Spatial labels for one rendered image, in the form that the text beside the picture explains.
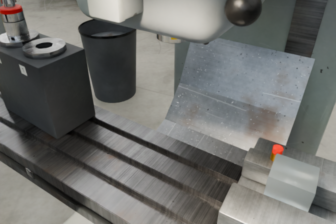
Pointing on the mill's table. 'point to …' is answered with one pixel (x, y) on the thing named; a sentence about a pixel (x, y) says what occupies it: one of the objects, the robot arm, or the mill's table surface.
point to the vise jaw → (261, 209)
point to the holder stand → (46, 82)
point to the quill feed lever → (246, 2)
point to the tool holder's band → (11, 10)
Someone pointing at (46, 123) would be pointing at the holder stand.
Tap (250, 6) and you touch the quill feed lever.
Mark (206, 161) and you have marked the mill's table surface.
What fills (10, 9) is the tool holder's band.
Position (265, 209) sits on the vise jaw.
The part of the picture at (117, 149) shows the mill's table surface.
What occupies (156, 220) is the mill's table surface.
